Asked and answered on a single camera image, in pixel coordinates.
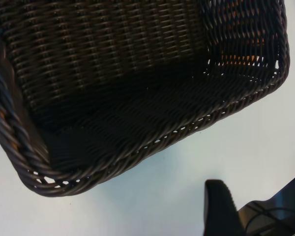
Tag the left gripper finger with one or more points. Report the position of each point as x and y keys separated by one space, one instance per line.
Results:
x=218 y=211

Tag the orange fruit with knobby top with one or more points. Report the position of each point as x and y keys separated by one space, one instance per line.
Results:
x=236 y=58

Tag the dark brown wicker basket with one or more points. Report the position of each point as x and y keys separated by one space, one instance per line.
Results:
x=113 y=73

